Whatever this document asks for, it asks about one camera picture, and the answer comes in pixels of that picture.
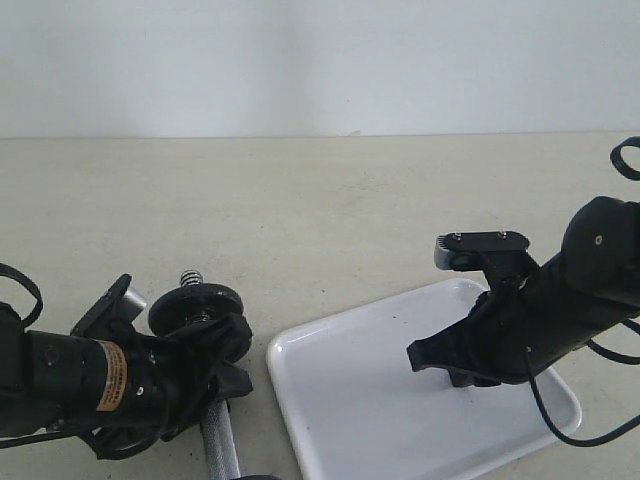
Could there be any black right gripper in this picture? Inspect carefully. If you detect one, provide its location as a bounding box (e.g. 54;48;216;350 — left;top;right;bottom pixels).
405;264;601;390

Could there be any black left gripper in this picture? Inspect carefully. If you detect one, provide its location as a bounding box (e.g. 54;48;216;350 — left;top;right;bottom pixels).
82;314;253;460

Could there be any black weight plate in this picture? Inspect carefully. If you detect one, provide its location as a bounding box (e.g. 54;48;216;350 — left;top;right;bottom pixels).
148;283;244;337

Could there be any chrome threaded dumbbell bar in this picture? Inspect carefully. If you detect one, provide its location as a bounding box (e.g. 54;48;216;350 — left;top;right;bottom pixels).
180;269;240;479

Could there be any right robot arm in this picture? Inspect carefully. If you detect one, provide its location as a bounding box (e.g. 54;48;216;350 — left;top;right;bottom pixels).
407;196;639;386

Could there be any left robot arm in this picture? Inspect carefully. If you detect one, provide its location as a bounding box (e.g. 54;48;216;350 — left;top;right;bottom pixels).
1;304;253;460

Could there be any white rectangular tray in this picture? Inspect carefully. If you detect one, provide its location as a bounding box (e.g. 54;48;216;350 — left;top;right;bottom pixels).
267;278;555;479

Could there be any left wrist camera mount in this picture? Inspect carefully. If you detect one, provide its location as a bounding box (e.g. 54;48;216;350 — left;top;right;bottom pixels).
70;274;147;340

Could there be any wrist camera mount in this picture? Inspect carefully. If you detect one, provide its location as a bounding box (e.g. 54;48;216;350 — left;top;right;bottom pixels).
70;274;147;340
434;230;539;291

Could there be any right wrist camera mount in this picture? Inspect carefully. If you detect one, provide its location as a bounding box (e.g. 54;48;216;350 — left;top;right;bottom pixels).
434;230;539;291

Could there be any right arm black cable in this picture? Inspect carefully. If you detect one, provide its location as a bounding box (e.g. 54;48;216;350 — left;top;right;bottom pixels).
524;135;640;446

